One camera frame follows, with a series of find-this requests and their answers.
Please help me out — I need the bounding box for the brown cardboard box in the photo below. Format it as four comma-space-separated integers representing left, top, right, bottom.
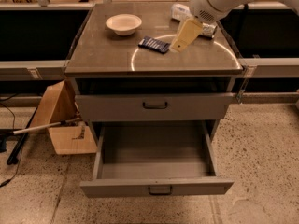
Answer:
30, 81, 97, 155

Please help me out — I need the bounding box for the white and black pole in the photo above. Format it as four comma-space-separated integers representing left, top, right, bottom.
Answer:
0, 118, 82, 138

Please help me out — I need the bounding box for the clear plastic water bottle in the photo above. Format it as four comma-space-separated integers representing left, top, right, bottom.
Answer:
171, 4, 192, 21

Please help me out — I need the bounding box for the grey metal drawer cabinet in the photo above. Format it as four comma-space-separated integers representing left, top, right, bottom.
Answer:
64, 2, 244, 142

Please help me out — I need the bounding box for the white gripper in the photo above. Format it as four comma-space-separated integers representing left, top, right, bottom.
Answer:
170, 0, 255, 52

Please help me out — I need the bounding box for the blue rxbar blueberry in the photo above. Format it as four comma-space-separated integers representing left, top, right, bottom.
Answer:
138, 36, 170, 54

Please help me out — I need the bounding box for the grey upper drawer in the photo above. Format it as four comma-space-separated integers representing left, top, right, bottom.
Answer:
75, 93, 233, 121

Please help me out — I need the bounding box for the black floor cable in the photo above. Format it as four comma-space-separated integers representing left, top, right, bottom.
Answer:
0, 93, 24, 189

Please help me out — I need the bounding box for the white paper bowl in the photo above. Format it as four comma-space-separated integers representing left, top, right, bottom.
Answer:
106, 14, 142, 36

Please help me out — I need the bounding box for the open grey middle drawer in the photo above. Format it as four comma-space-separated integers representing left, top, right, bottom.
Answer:
80, 121, 234, 198

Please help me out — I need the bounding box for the crinkled silver snack bag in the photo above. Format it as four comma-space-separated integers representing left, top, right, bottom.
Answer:
201, 23, 217, 39

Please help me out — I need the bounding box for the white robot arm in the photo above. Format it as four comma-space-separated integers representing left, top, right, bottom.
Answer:
170, 0, 299, 52

